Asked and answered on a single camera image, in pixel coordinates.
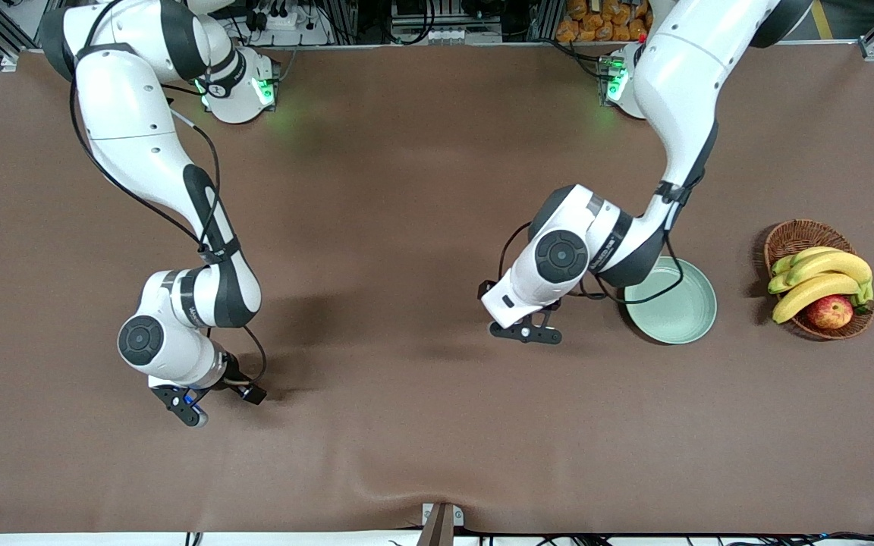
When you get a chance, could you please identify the brown table mat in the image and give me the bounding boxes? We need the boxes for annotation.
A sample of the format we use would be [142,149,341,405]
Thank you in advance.
[0,42,874,536]

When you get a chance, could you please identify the pile of orange buns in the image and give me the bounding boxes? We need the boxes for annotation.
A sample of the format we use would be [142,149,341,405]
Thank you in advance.
[556,0,652,43]

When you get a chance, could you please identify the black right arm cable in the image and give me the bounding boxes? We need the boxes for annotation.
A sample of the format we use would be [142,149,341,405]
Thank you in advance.
[68,0,269,388]

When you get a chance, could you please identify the brown wicker basket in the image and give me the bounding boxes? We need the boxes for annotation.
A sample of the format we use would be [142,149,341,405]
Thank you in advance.
[763,219,874,341]

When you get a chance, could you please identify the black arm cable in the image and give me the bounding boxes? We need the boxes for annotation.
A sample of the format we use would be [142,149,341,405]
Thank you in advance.
[68,0,269,388]
[496,121,718,306]

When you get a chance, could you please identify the white power strip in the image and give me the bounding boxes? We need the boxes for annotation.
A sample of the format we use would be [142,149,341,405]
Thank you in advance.
[236,0,334,48]

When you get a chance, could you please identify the yellow banana bunch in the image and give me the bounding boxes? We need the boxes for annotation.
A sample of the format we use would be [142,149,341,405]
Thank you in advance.
[767,246,874,325]

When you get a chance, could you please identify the light green round plate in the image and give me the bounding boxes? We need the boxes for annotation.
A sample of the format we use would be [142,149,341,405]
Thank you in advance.
[624,256,718,346]

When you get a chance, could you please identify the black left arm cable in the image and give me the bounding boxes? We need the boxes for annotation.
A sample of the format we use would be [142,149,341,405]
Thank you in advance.
[496,121,718,306]

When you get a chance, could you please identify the red apple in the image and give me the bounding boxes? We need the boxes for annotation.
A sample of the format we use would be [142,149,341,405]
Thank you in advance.
[806,295,855,331]

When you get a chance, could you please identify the metal camera post bracket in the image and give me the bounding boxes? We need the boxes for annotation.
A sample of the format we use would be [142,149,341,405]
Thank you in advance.
[416,502,465,546]

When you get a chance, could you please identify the white terminal block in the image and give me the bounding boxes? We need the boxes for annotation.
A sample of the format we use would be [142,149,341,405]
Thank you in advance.
[426,27,504,44]

